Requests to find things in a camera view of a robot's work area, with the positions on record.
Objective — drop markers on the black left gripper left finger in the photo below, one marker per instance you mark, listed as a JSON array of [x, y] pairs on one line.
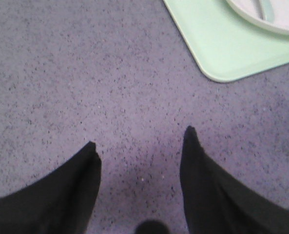
[[60, 203]]

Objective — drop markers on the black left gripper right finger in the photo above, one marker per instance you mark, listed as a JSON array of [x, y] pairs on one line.
[[217, 203]]

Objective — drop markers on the beige round plate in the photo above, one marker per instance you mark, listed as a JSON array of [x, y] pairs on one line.
[[250, 10]]

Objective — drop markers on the light green tray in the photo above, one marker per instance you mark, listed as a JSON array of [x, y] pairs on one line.
[[225, 46]]

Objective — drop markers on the teal green spoon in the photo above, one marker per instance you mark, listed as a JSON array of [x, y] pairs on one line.
[[267, 10]]

